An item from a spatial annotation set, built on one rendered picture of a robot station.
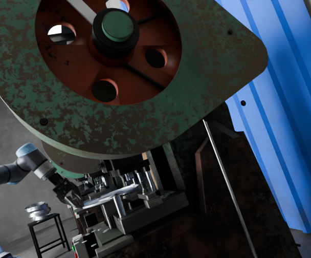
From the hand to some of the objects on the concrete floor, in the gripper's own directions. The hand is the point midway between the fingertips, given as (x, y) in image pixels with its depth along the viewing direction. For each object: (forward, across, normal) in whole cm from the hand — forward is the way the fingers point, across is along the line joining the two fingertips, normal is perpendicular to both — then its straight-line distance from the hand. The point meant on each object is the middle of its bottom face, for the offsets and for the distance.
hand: (81, 206), depth 115 cm
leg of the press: (+89, +2, -24) cm, 92 cm away
